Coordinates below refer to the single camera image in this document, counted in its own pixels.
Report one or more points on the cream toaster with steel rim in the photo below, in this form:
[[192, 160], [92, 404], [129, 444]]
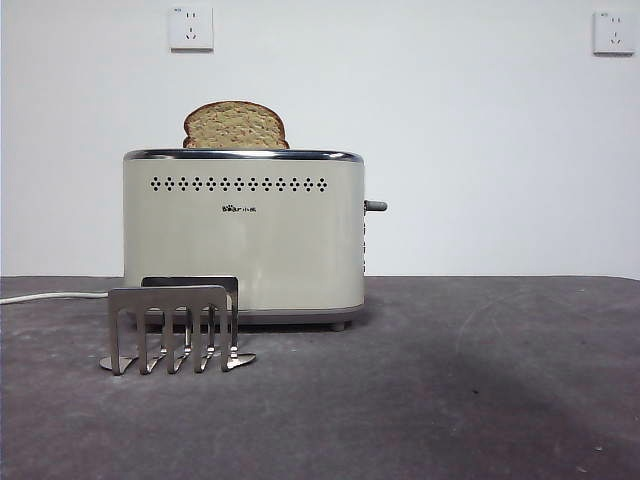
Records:
[[280, 250]]

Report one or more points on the brown seeded bread slice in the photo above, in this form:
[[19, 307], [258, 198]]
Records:
[[235, 125]]

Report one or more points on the grey toaster lever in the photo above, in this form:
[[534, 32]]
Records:
[[377, 205]]

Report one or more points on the white wall socket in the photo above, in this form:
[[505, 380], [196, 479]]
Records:
[[614, 32], [191, 28]]

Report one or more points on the steel slotted bread rack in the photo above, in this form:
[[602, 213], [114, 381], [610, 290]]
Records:
[[165, 297]]

